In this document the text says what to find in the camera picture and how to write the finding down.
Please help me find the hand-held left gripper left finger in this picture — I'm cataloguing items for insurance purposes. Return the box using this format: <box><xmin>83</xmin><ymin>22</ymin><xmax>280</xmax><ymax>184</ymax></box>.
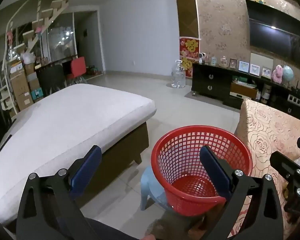
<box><xmin>16</xmin><ymin>145</ymin><xmax>102</xmax><ymax>240</ymax></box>

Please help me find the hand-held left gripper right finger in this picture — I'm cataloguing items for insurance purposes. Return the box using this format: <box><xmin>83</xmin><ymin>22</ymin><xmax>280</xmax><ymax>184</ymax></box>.
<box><xmin>199</xmin><ymin>146</ymin><xmax>283</xmax><ymax>240</ymax></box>

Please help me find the red plastic mesh basket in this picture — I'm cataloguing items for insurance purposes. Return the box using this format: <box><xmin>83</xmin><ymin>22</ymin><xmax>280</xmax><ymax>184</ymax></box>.
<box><xmin>151</xmin><ymin>125</ymin><xmax>253</xmax><ymax>217</ymax></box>

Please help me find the rose-patterned covered table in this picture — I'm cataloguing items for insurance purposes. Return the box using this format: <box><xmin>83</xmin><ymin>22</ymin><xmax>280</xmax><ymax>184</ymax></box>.
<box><xmin>227</xmin><ymin>99</ymin><xmax>300</xmax><ymax>240</ymax></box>

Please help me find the white cushioned sofa bed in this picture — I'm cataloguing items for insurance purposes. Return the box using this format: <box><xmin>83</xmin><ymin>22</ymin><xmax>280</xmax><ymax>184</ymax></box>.
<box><xmin>0</xmin><ymin>83</ymin><xmax>157</xmax><ymax>228</ymax></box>

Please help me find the blue plastic stool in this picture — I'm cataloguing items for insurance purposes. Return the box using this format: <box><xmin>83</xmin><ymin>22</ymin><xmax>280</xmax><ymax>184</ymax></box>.
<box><xmin>140</xmin><ymin>166</ymin><xmax>171</xmax><ymax>211</ymax></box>

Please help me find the pale blue globe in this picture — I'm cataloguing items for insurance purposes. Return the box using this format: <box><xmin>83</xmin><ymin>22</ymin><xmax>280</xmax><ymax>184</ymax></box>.
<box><xmin>282</xmin><ymin>65</ymin><xmax>294</xmax><ymax>82</ymax></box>

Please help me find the pink plush toy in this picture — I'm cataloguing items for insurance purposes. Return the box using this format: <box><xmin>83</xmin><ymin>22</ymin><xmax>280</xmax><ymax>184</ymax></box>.
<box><xmin>272</xmin><ymin>64</ymin><xmax>284</xmax><ymax>83</ymax></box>

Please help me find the orange storage box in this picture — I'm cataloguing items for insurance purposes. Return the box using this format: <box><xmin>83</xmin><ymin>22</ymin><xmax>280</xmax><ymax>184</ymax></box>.
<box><xmin>229</xmin><ymin>81</ymin><xmax>258</xmax><ymax>99</ymax></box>

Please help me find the black television cabinet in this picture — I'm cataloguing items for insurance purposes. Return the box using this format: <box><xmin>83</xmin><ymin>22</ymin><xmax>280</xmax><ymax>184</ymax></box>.
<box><xmin>191</xmin><ymin>62</ymin><xmax>300</xmax><ymax>125</ymax></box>

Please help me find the blank white canvas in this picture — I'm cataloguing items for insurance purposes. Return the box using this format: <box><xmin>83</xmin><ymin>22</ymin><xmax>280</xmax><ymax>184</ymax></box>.
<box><xmin>250</xmin><ymin>52</ymin><xmax>274</xmax><ymax>68</ymax></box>

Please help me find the black chair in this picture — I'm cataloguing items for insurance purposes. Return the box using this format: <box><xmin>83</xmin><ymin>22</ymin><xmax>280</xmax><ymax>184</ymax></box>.
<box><xmin>37</xmin><ymin>65</ymin><xmax>66</xmax><ymax>97</ymax></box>

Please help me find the clear glass water jug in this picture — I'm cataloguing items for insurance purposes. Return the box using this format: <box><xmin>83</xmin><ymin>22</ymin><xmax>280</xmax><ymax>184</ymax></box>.
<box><xmin>170</xmin><ymin>59</ymin><xmax>187</xmax><ymax>89</ymax></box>

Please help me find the red chair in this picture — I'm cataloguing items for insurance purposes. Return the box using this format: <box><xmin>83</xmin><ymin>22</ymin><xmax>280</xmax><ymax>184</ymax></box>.
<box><xmin>66</xmin><ymin>57</ymin><xmax>88</xmax><ymax>85</ymax></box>

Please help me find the stack of cardboard boxes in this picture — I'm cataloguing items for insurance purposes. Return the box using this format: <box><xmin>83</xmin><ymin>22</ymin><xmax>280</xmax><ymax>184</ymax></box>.
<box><xmin>8</xmin><ymin>60</ymin><xmax>44</xmax><ymax>112</ymax></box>

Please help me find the black flat screen television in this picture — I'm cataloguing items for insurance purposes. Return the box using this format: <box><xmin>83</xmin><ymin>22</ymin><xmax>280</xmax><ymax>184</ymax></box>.
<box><xmin>245</xmin><ymin>0</ymin><xmax>300</xmax><ymax>67</ymax></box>

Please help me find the white plastic bag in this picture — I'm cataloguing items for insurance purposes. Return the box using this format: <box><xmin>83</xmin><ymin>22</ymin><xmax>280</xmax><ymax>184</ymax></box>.
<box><xmin>21</xmin><ymin>53</ymin><xmax>36</xmax><ymax>64</ymax></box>

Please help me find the glass sliding door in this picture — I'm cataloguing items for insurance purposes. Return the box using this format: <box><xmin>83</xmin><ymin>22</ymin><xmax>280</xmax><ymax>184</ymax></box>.
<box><xmin>46</xmin><ymin>12</ymin><xmax>77</xmax><ymax>63</ymax></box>

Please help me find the wooden staircase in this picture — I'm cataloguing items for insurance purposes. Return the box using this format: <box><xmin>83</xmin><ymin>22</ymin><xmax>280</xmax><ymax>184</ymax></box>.
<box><xmin>0</xmin><ymin>0</ymin><xmax>74</xmax><ymax>115</ymax></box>

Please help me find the white photo frame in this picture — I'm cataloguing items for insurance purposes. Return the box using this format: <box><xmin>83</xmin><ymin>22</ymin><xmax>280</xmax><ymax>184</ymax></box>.
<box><xmin>249</xmin><ymin>64</ymin><xmax>261</xmax><ymax>77</ymax></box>

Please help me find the blue photo frame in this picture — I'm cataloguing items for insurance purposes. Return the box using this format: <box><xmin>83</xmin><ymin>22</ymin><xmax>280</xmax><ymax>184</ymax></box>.
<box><xmin>238</xmin><ymin>61</ymin><xmax>250</xmax><ymax>73</ymax></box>

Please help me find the red floral wall poster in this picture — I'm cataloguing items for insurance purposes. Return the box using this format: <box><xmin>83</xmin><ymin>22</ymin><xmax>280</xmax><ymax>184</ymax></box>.
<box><xmin>179</xmin><ymin>37</ymin><xmax>200</xmax><ymax>79</ymax></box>

